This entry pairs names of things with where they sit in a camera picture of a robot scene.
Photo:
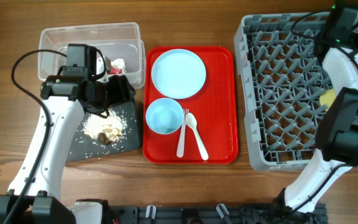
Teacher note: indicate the black waste tray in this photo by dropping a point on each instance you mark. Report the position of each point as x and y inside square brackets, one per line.
[83, 147]

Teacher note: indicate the grey dishwasher rack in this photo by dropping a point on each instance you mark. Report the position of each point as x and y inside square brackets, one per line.
[282, 81]

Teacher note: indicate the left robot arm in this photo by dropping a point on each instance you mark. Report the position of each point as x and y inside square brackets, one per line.
[34, 195]

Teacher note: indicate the clear plastic bin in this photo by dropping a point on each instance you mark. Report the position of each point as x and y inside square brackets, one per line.
[115, 40]

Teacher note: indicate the rice and mushroom leftovers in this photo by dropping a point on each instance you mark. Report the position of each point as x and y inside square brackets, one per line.
[113, 127]

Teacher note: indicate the white napkin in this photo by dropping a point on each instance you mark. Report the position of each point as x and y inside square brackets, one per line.
[119, 63]

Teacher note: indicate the light blue bowl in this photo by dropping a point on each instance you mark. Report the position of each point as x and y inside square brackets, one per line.
[164, 116]

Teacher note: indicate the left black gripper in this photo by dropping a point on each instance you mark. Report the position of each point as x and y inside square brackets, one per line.
[122, 92]

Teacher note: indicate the white plastic spoon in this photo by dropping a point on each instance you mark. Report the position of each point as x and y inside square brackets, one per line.
[192, 123]

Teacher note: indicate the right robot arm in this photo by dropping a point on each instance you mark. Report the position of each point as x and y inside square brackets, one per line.
[336, 139]

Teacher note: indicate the red serving tray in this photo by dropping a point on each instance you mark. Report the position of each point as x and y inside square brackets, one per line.
[214, 108]

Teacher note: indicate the light blue plate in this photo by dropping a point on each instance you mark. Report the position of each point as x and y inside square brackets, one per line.
[178, 74]

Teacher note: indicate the white plastic fork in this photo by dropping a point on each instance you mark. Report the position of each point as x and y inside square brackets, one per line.
[181, 141]

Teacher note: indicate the red snack wrapper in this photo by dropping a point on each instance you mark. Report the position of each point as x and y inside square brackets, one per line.
[115, 71]

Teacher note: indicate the yellow cup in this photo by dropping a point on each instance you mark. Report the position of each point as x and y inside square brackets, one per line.
[327, 98]

